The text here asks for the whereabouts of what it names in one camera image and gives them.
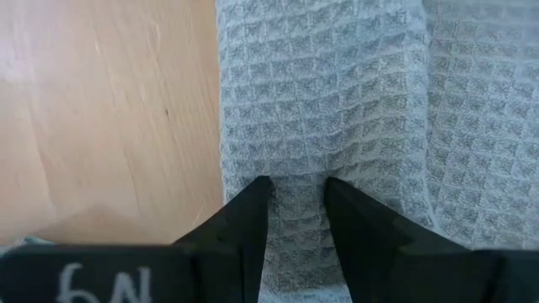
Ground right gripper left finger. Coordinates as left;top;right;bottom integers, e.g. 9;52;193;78
173;175;275;303

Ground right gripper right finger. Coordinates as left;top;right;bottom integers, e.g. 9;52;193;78
323;176;479;303

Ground grey waffle microfiber towel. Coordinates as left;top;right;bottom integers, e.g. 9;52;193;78
215;0;539;303

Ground teal microfiber towel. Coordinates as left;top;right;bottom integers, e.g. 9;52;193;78
0;235;56;256

